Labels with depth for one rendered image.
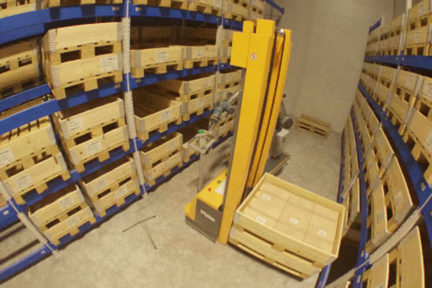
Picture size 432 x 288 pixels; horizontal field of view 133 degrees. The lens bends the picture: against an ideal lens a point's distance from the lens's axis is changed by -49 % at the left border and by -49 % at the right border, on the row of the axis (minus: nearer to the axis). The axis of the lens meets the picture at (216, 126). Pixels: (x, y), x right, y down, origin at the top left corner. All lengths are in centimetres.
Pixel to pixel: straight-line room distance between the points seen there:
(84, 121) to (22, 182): 102
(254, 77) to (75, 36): 167
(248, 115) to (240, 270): 210
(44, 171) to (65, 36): 138
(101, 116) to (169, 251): 200
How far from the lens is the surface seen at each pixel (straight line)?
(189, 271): 273
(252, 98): 138
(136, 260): 288
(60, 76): 200
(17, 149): 218
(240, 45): 138
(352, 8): 735
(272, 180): 258
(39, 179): 235
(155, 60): 247
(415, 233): 157
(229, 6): 375
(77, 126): 217
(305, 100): 736
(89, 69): 207
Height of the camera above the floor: 260
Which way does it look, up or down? 27 degrees down
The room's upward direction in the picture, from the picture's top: 5 degrees clockwise
